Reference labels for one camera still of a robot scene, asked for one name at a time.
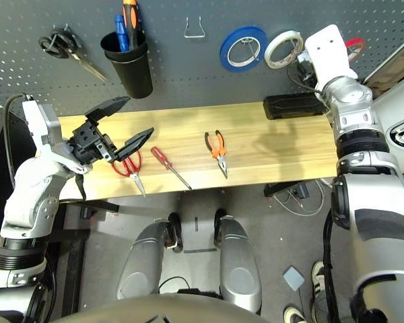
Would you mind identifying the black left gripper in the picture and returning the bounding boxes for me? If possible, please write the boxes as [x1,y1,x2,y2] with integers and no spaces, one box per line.
[67,96,155,166]

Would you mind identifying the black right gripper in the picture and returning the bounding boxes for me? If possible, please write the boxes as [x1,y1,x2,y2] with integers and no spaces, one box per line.
[295,53,319,89]

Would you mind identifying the red handled scissors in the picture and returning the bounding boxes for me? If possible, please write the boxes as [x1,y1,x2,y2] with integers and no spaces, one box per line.
[111,149,147,199]

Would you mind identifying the red handled screwdriver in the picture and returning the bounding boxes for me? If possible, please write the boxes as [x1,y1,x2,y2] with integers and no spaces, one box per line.
[150,146,193,191]

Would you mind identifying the red tape roll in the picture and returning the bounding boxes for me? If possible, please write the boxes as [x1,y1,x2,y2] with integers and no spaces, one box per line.
[345,37,366,63]

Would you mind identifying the orange handled pliers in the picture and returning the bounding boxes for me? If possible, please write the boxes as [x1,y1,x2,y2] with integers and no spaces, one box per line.
[204,129,229,180]

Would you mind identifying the grey metal pegboard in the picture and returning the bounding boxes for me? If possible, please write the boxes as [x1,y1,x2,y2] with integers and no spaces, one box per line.
[0,0,404,117]

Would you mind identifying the black rectangular box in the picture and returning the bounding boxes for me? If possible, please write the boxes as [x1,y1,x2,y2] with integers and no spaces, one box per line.
[263,94,328,121]

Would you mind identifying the white tape roll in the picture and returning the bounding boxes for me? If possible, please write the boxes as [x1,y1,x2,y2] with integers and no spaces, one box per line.
[264,30,304,71]

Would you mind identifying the black plastic cup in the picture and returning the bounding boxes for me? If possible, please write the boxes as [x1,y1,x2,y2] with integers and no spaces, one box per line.
[100,30,154,100]

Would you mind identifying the silver tape peg hook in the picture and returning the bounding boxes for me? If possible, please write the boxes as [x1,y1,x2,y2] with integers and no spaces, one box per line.
[241,37,261,62]

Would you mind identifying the blue tape roll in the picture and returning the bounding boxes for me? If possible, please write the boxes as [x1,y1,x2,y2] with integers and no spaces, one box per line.
[219,26,269,72]

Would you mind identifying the black table foot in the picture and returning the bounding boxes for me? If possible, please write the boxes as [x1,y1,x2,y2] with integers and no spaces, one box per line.
[79,201,121,219]
[263,181,310,199]

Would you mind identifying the white machine housing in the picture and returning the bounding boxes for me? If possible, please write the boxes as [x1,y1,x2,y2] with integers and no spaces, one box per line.
[370,63,404,176]

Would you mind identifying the silver left robot leg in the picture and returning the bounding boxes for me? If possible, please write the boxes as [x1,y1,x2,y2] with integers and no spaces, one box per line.
[116,217,184,300]

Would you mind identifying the silver robot leg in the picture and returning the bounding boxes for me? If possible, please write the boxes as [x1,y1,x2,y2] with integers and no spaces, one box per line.
[213,208,263,316]
[116,217,184,300]

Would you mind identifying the small black floor device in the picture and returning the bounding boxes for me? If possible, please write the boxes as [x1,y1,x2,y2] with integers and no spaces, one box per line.
[176,287,223,299]

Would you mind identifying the silver right robot leg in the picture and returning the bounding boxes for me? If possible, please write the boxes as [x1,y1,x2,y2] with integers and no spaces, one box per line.
[213,208,263,316]

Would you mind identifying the grey robot torso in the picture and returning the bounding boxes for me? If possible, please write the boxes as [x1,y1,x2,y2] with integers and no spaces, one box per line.
[50,292,280,323]

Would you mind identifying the grey square floor sheet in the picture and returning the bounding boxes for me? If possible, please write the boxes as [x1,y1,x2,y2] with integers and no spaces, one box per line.
[282,265,306,291]

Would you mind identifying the white bystander shoe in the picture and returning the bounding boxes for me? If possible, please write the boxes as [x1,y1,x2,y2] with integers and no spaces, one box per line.
[311,260,327,303]
[283,306,307,323]

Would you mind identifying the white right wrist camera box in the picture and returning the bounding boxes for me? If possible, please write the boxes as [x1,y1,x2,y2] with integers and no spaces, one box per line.
[304,24,358,92]

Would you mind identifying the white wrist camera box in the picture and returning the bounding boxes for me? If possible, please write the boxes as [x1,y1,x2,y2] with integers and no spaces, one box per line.
[22,100,70,157]
[304,24,358,92]

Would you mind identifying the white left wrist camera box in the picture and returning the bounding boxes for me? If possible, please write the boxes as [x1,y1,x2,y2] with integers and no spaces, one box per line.
[22,100,70,157]

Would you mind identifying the orange black handled screwdriver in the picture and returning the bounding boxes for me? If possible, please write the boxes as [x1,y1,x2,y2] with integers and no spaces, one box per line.
[122,0,139,50]

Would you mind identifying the black handled scissors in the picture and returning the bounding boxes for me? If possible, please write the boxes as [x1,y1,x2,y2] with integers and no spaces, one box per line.
[38,24,108,83]

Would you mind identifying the silver wire pliers holder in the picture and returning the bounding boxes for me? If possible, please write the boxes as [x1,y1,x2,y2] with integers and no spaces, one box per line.
[183,16,207,38]

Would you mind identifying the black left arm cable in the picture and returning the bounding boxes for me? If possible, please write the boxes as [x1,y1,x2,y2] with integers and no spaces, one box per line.
[3,93,33,189]

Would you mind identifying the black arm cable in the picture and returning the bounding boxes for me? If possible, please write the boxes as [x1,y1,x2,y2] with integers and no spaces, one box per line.
[3,93,33,189]
[323,208,341,323]

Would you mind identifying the white floor cable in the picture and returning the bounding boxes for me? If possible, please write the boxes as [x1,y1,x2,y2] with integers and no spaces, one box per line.
[274,180,334,216]

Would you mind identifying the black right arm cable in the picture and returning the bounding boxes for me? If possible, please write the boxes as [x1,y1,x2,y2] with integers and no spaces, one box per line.
[323,208,341,323]

